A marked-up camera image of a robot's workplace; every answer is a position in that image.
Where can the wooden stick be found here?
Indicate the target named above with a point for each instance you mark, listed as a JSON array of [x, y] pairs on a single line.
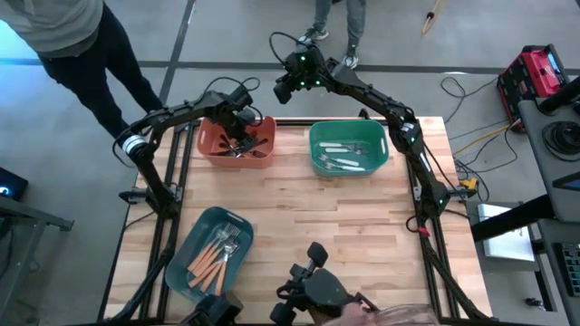
[[429, 18]]

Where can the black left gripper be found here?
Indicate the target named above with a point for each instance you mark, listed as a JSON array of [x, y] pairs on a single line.
[[238, 117]]

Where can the person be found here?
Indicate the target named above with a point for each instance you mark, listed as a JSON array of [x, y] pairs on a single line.
[[353, 18], [68, 27], [358, 314]]

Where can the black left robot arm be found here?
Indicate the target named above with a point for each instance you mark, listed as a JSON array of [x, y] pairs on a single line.
[[181, 111]]

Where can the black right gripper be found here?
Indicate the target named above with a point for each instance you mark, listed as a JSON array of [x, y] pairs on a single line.
[[285, 88]]

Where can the black table clamp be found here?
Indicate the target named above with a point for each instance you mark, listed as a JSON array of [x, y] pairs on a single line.
[[131, 195], [362, 113]]

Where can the green plastic bin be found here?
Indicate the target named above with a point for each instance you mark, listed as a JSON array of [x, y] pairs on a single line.
[[374, 136]]

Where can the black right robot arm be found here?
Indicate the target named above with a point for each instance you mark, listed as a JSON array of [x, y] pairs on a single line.
[[371, 97]]

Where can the orange plastic bin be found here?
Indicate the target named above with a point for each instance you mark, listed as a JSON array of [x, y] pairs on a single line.
[[207, 136]]

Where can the red black tool case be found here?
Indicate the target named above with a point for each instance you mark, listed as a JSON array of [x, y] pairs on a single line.
[[530, 74]]

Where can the white box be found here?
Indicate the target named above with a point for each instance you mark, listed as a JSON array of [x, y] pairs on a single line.
[[507, 244]]

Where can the black tablet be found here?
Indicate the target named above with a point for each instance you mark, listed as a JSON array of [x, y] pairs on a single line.
[[568, 182]]

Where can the black table frame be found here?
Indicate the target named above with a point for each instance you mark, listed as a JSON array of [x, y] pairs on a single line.
[[292, 122]]

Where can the black laptop with blue light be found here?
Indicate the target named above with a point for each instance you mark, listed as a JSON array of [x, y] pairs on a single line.
[[16, 181]]

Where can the black keyboard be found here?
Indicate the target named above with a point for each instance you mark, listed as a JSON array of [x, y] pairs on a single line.
[[572, 265]]

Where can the small black object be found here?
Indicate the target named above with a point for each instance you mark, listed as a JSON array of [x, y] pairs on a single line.
[[534, 302]]

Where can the gray side table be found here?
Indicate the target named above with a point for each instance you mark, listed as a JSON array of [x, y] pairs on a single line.
[[27, 215]]

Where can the yellow black plug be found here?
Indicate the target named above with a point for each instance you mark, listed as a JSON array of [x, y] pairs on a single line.
[[469, 183]]

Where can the black pole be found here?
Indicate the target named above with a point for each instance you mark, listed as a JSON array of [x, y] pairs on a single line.
[[562, 94]]

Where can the dark teal plastic bin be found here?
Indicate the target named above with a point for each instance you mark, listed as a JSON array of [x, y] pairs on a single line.
[[181, 276]]

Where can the gray equipment cart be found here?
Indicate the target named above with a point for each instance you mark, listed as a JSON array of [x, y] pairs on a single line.
[[544, 181]]

